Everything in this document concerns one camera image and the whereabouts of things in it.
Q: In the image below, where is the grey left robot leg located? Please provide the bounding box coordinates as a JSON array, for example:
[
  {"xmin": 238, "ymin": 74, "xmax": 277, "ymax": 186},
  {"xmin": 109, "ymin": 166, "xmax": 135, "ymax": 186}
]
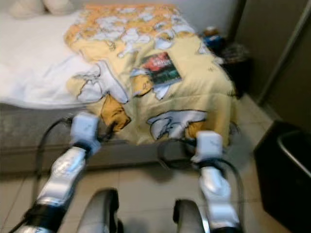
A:
[{"xmin": 75, "ymin": 188, "xmax": 124, "ymax": 233}]

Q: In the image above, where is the grey robot leg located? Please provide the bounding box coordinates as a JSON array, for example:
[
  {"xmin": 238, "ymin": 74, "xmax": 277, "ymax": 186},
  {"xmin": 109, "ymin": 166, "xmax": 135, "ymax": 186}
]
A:
[
  {"xmin": 173, "ymin": 198, "xmax": 209, "ymax": 233},
  {"xmin": 75, "ymin": 188, "xmax": 124, "ymax": 233}
]

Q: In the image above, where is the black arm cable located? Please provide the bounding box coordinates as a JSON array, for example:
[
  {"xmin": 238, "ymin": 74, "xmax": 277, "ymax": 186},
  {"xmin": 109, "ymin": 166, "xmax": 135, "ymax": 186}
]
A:
[
  {"xmin": 157, "ymin": 138, "xmax": 243, "ymax": 195},
  {"xmin": 36, "ymin": 116, "xmax": 73, "ymax": 195}
]

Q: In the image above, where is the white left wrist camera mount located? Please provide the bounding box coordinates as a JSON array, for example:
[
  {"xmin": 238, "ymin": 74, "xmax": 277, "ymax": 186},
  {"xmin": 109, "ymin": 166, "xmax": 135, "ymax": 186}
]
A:
[{"xmin": 70, "ymin": 113, "xmax": 100, "ymax": 152}]

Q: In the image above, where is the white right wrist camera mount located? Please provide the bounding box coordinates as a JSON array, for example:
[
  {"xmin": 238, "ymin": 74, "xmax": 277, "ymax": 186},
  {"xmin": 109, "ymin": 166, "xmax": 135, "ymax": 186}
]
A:
[{"xmin": 192, "ymin": 131, "xmax": 224, "ymax": 163}]

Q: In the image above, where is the dark brown wardrobe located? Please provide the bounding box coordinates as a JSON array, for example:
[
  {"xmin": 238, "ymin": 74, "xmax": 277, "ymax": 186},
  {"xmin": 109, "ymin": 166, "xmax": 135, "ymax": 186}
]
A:
[{"xmin": 231, "ymin": 0, "xmax": 311, "ymax": 132}]

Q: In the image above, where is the grey right robot leg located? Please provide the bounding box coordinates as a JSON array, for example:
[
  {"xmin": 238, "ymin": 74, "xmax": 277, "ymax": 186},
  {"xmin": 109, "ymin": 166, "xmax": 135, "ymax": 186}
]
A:
[{"xmin": 173, "ymin": 198, "xmax": 209, "ymax": 233}]

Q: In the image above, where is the clear crinkled plastic bag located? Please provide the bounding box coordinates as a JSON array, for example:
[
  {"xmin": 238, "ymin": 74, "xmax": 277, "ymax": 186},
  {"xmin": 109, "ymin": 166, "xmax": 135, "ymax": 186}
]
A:
[{"xmin": 221, "ymin": 43, "xmax": 251, "ymax": 64}]

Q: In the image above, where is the dark green red book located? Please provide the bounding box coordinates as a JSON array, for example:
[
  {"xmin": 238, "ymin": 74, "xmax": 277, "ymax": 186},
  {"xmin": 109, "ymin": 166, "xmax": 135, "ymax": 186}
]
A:
[{"xmin": 140, "ymin": 52, "xmax": 182, "ymax": 87}]

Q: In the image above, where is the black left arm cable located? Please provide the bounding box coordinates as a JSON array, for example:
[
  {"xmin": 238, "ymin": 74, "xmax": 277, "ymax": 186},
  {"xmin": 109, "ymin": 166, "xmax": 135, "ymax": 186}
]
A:
[{"xmin": 36, "ymin": 116, "xmax": 73, "ymax": 195}]

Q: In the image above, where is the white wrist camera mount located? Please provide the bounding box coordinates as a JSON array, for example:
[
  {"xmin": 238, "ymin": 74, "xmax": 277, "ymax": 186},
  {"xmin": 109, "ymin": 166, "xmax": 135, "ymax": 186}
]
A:
[
  {"xmin": 192, "ymin": 131, "xmax": 224, "ymax": 163},
  {"xmin": 70, "ymin": 113, "xmax": 100, "ymax": 152}
]

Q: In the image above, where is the yellow cartoon egg blanket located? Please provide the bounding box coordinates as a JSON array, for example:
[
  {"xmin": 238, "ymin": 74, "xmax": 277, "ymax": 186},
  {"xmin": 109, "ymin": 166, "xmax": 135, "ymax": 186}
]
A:
[{"xmin": 64, "ymin": 4, "xmax": 239, "ymax": 146}]

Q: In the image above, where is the blue box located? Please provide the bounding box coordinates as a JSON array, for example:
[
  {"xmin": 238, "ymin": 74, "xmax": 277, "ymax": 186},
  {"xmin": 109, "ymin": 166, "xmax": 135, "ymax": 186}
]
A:
[{"xmin": 205, "ymin": 35, "xmax": 224, "ymax": 49}]

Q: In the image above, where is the black trash bin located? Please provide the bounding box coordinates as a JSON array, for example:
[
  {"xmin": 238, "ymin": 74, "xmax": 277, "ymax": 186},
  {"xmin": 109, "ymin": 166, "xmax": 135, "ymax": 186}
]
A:
[{"xmin": 254, "ymin": 120, "xmax": 311, "ymax": 219}]

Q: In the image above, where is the white quilted mattress pad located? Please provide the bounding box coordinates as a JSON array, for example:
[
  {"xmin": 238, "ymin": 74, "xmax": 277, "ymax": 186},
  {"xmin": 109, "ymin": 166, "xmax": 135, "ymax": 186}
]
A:
[{"xmin": 0, "ymin": 12, "xmax": 103, "ymax": 110}]

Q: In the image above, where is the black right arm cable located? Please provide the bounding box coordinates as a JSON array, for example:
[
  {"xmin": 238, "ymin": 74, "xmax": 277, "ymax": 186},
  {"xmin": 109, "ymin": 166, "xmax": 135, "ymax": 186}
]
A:
[{"xmin": 157, "ymin": 138, "xmax": 243, "ymax": 195}]

